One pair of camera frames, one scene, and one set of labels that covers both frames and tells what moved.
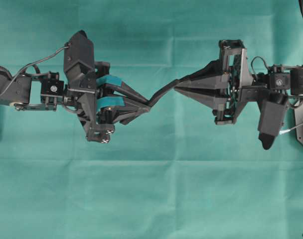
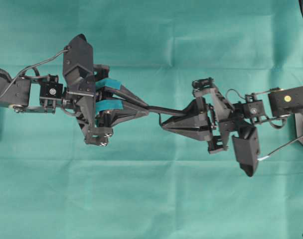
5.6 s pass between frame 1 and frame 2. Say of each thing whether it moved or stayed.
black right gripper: moved
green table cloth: stayed
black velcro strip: moved
